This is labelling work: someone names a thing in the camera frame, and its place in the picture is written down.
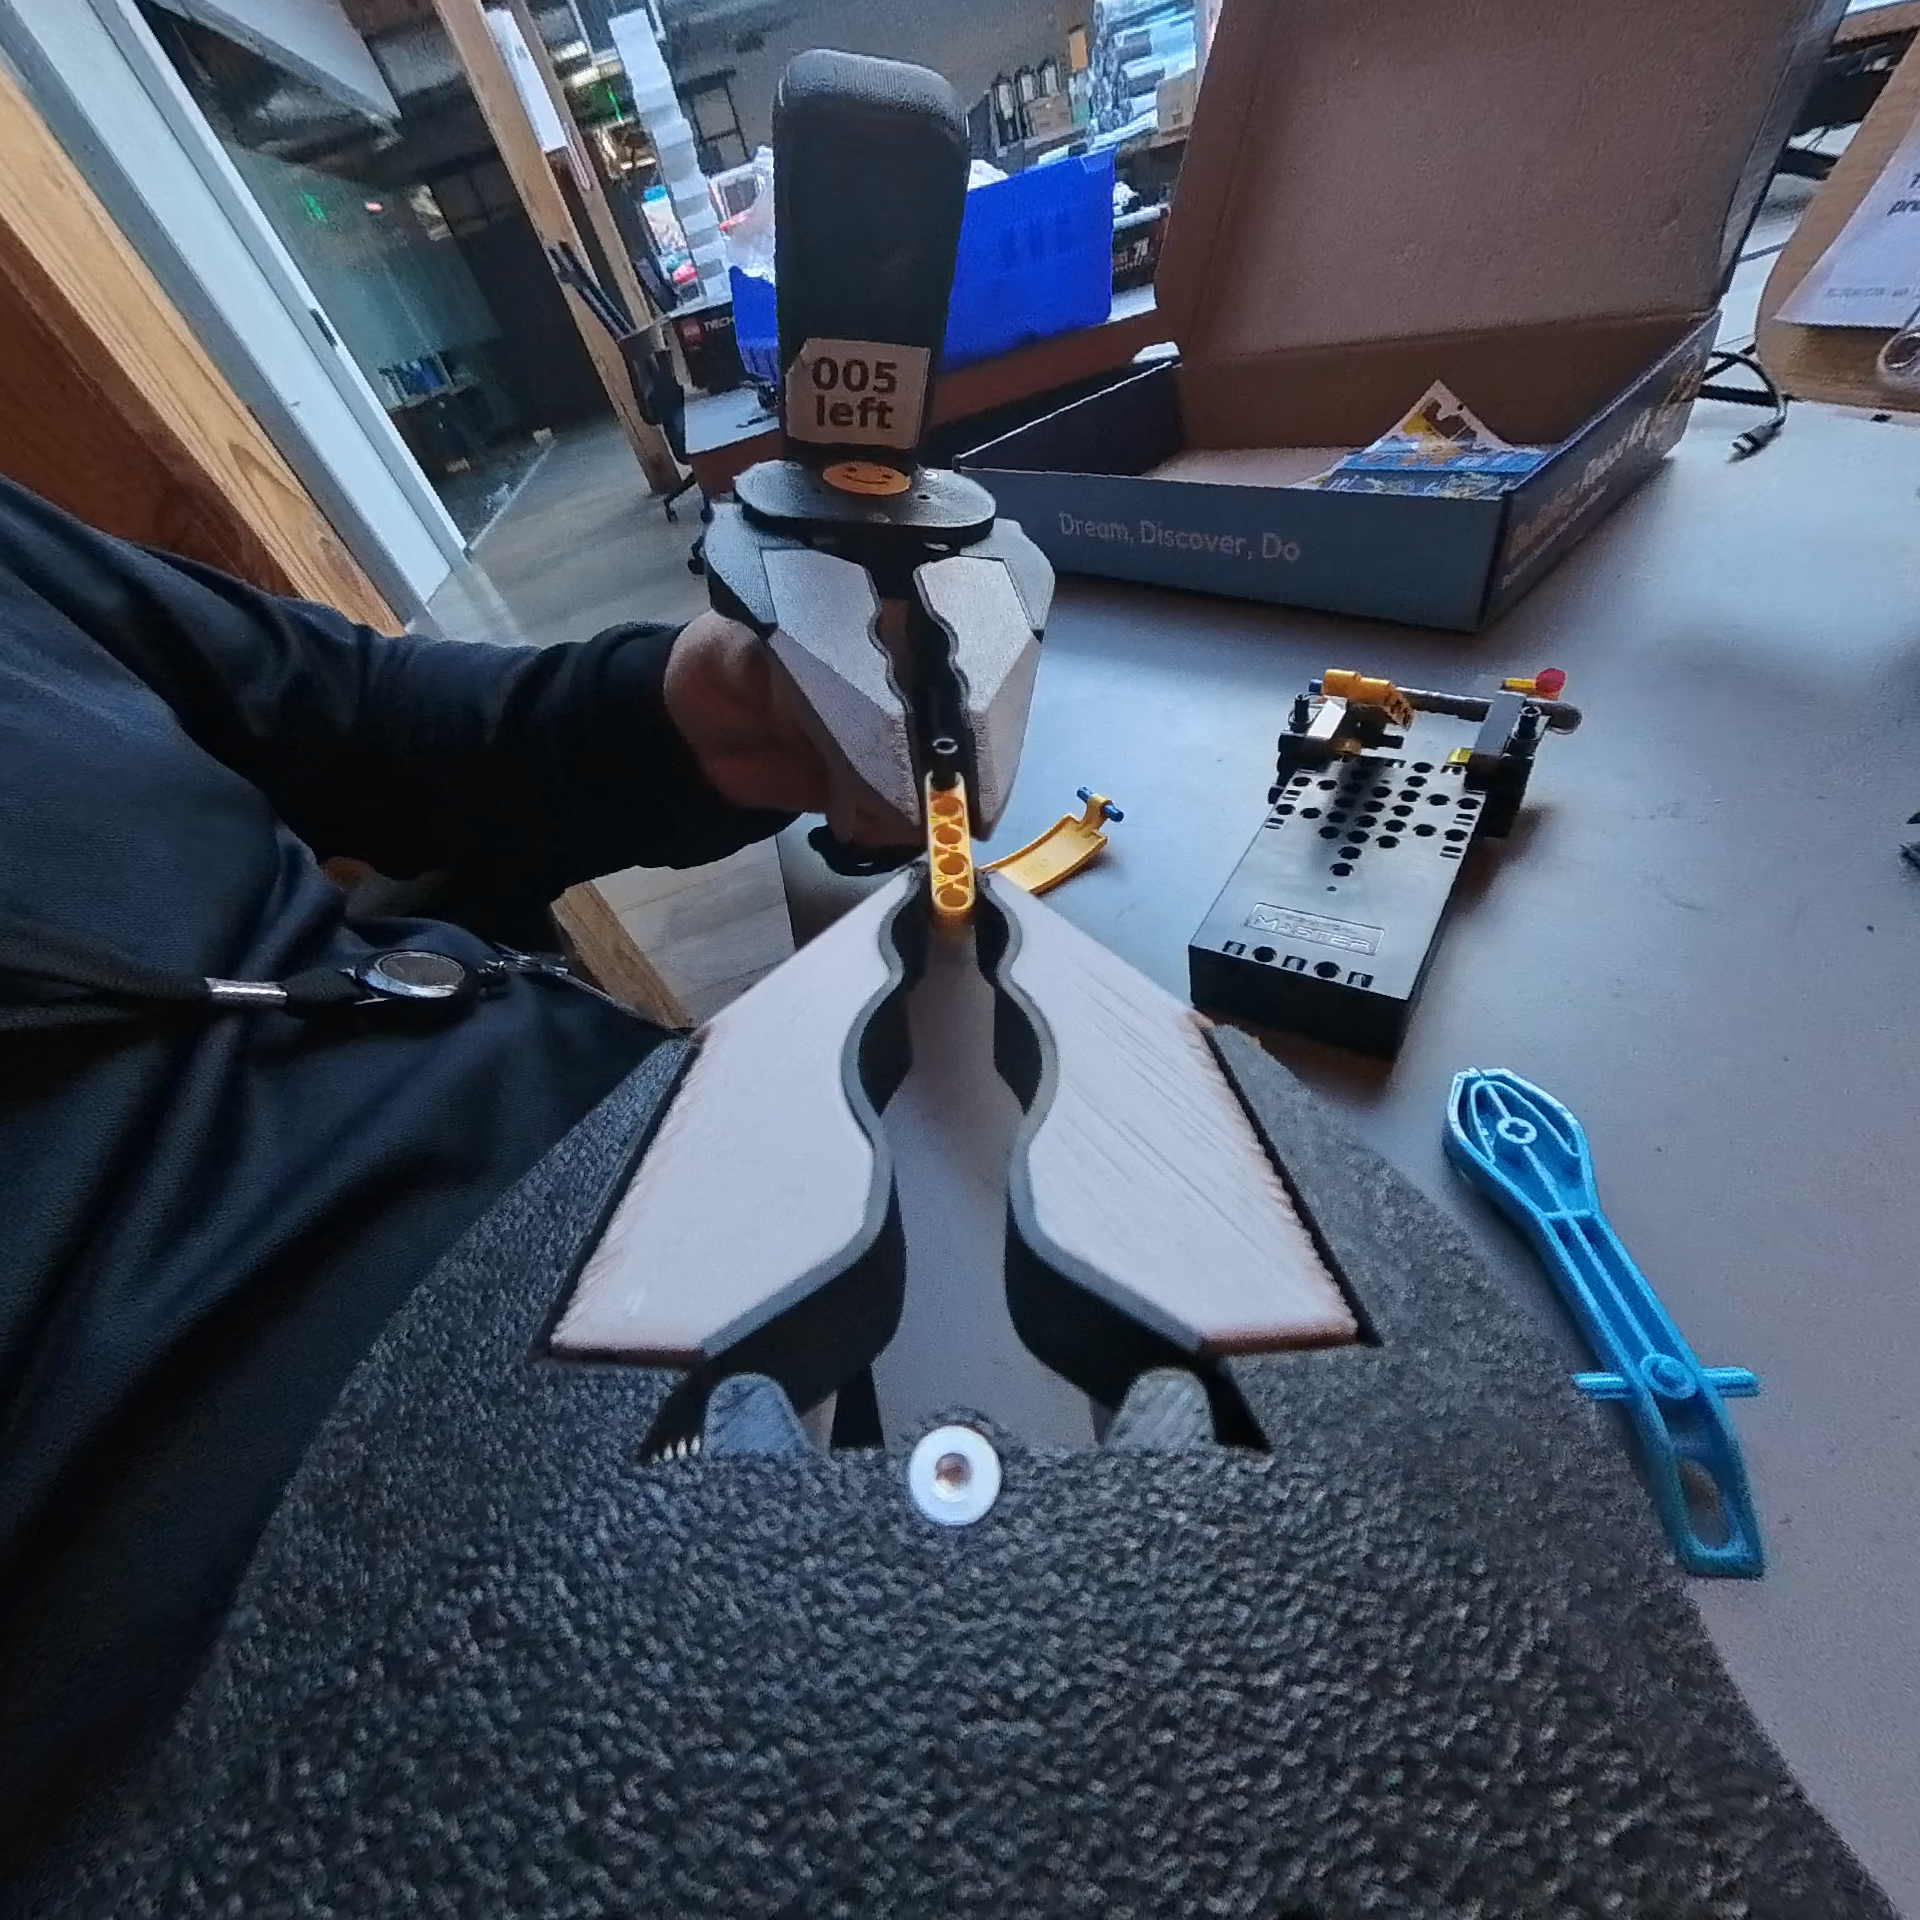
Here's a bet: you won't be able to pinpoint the colourful instruction booklet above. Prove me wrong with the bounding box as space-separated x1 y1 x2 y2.
1320 381 1555 498

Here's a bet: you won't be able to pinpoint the black cable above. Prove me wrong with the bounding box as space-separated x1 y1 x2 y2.
1690 354 1791 460

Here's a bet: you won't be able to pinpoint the black office chair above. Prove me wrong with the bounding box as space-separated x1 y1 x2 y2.
619 324 719 579

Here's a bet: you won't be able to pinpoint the person's left hand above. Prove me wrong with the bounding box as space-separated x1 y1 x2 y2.
663 611 903 823

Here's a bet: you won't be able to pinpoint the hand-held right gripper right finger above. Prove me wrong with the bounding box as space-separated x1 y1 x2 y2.
977 870 1365 1354

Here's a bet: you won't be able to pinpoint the person's left forearm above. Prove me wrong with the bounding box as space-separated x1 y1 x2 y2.
225 579 710 902

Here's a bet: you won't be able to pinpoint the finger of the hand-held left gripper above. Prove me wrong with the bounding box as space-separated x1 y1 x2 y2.
919 554 1050 840
761 542 923 825

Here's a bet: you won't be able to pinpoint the black lanyard strap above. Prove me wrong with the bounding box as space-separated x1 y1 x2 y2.
0 922 663 1040

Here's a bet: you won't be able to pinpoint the brown cardboard box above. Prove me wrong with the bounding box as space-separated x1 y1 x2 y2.
1755 0 1920 427

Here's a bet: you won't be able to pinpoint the yellow toy brick assembly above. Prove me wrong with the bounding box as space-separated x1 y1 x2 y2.
983 785 1126 897

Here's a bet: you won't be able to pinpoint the wide wooden post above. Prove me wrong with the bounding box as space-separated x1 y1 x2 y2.
0 58 407 640

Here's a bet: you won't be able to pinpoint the black toy battery box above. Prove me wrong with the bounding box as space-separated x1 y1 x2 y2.
1190 758 1485 1059

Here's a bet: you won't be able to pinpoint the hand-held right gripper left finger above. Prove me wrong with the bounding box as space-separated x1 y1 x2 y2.
549 867 921 1364

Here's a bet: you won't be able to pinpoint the slim wooden post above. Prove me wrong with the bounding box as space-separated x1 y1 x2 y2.
434 0 684 498

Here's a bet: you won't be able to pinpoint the open blue cardboard box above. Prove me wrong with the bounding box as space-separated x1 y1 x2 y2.
953 0 1854 635

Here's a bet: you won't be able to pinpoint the yellow brick beam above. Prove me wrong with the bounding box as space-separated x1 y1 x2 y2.
929 770 979 922

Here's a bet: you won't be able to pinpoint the blue brick separator tool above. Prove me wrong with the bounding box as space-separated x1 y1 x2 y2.
1443 1067 1764 1582

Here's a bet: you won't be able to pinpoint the blue plastic bin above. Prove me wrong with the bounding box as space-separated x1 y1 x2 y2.
937 157 1121 369

